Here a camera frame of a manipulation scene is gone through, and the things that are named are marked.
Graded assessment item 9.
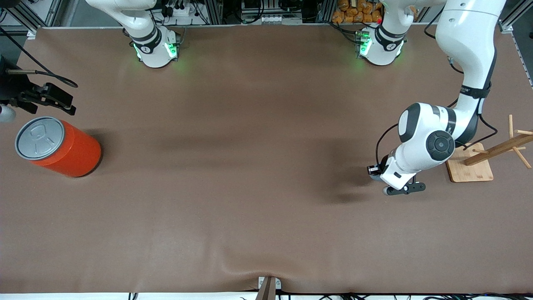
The wooden cup rack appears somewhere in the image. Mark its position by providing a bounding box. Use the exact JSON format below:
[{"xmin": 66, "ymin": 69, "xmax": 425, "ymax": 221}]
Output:
[{"xmin": 445, "ymin": 115, "xmax": 533, "ymax": 183}]

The orange can with grey lid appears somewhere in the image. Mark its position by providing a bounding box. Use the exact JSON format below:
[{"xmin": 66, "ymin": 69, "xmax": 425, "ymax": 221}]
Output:
[{"xmin": 15, "ymin": 116, "xmax": 102, "ymax": 178}]

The pile of orange snack bags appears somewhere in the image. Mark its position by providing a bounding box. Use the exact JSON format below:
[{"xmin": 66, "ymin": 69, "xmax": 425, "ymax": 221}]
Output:
[{"xmin": 331, "ymin": 0, "xmax": 384, "ymax": 24}]

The brown table cloth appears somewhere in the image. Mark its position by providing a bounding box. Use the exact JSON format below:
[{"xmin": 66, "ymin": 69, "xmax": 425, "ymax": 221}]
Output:
[{"xmin": 0, "ymin": 24, "xmax": 533, "ymax": 295}]

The white power strip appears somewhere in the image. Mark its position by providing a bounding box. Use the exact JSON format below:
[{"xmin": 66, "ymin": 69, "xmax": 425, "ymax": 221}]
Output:
[{"xmin": 259, "ymin": 15, "xmax": 303, "ymax": 24}]

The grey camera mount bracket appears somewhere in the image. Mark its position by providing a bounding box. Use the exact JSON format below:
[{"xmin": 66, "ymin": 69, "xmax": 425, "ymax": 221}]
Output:
[{"xmin": 255, "ymin": 276, "xmax": 282, "ymax": 300}]

